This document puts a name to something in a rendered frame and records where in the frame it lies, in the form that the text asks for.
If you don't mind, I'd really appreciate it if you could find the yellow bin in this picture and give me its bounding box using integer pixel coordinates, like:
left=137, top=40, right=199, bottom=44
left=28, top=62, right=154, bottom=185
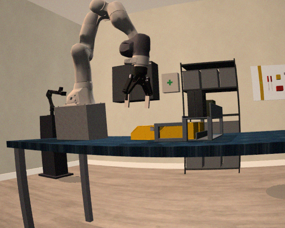
left=199, top=122, right=204, bottom=132
left=131, top=125, right=154, bottom=140
left=160, top=122, right=199, bottom=140

